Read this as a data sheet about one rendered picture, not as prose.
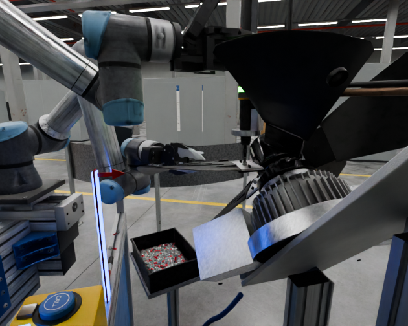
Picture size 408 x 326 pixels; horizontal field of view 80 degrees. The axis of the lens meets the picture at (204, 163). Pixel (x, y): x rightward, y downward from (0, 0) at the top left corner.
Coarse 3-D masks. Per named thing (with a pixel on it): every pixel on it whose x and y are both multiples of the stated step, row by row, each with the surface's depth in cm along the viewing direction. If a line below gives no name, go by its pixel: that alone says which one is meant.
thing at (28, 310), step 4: (32, 304) 31; (36, 304) 31; (24, 308) 31; (28, 308) 31; (32, 308) 31; (36, 308) 31; (20, 312) 30; (24, 312) 30; (28, 312) 30; (32, 312) 30; (16, 316) 30; (20, 316) 30; (24, 316) 30; (28, 316) 30
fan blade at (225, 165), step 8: (216, 160) 63; (224, 160) 63; (144, 168) 52; (152, 168) 51; (160, 168) 47; (168, 168) 48; (176, 168) 49; (184, 168) 50; (192, 168) 51; (200, 168) 52; (208, 168) 53; (216, 168) 54; (224, 168) 55; (232, 168) 55
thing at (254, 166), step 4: (236, 160) 65; (248, 160) 65; (240, 164) 61; (252, 164) 61; (256, 164) 61; (240, 168) 57; (244, 168) 57; (248, 168) 57; (252, 168) 57; (256, 168) 57; (260, 168) 57
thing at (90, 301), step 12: (84, 288) 35; (96, 288) 35; (36, 300) 33; (84, 300) 33; (96, 300) 33; (36, 312) 31; (72, 312) 31; (84, 312) 31; (96, 312) 31; (12, 324) 29; (24, 324) 29; (36, 324) 29; (48, 324) 29; (60, 324) 29; (72, 324) 29; (84, 324) 29; (96, 324) 30
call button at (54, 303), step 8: (48, 296) 32; (56, 296) 32; (64, 296) 32; (72, 296) 32; (48, 304) 31; (56, 304) 31; (64, 304) 31; (72, 304) 31; (40, 312) 30; (48, 312) 30; (56, 312) 30; (64, 312) 30; (48, 320) 30
